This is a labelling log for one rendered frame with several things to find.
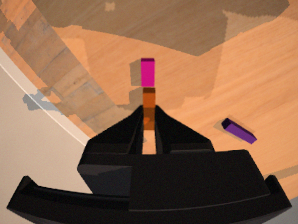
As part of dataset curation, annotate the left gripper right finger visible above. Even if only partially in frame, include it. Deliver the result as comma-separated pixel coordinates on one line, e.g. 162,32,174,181
154,105,215,154

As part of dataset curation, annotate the purple rod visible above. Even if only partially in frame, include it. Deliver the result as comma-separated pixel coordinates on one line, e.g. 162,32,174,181
221,118,257,144

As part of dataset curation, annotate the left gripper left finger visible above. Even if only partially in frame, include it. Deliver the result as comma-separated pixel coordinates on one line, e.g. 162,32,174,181
83,105,144,154

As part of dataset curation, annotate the magenta rod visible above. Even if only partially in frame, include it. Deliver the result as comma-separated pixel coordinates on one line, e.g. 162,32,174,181
141,58,155,87

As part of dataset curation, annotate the orange rod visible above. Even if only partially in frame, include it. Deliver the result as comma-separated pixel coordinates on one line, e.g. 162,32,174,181
143,87,156,131

